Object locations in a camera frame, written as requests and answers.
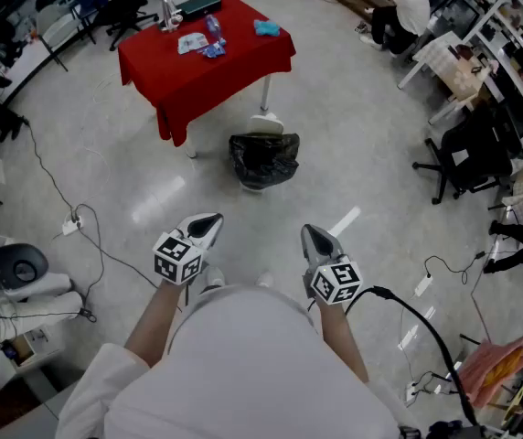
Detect white robot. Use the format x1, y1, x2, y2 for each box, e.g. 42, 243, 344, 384
0, 242, 84, 345

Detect person's right forearm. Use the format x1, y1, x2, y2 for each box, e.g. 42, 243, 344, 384
315, 295, 370, 383

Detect clear plastic bottle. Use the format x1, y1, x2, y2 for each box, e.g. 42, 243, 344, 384
204, 14, 227, 46

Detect grey chair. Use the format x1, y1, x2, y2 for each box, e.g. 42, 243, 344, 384
36, 4, 82, 73

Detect person's left white shoe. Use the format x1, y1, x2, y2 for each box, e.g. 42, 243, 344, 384
205, 266, 227, 289

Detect black floor cable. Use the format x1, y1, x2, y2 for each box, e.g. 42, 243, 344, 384
20, 116, 162, 324
424, 251, 487, 287

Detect person's left forearm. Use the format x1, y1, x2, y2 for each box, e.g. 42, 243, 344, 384
123, 280, 186, 368

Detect white plastic bin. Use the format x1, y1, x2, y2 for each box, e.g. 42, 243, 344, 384
238, 112, 285, 195

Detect dark rectangular tray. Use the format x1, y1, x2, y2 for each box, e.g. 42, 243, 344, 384
179, 0, 223, 22

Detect person's white shirt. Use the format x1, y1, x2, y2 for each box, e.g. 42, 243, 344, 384
55, 284, 422, 439

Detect blue crumpled gloves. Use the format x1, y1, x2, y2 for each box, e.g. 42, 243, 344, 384
197, 41, 228, 59

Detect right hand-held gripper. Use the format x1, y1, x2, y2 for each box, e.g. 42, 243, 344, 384
300, 224, 364, 306

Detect small white table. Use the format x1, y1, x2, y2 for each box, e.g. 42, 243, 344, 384
397, 29, 492, 126

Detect pale flat packet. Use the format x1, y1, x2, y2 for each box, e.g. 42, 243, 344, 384
176, 32, 209, 56

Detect red cloth covered table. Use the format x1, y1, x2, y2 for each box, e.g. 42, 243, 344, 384
117, 0, 297, 148

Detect white shelving unit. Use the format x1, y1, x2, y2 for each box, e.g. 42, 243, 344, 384
465, 0, 523, 166

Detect teal cloth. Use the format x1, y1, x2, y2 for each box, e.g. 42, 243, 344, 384
253, 18, 283, 37

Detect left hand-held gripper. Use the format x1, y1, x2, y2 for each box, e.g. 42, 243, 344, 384
153, 212, 225, 287

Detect thick black gripper cable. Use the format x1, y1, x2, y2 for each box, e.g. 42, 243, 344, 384
343, 284, 480, 427

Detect pink cloth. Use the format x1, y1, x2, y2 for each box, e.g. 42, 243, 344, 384
456, 335, 523, 410

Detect black office chair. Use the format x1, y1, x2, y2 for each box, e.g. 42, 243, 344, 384
411, 106, 515, 206
104, 0, 160, 52

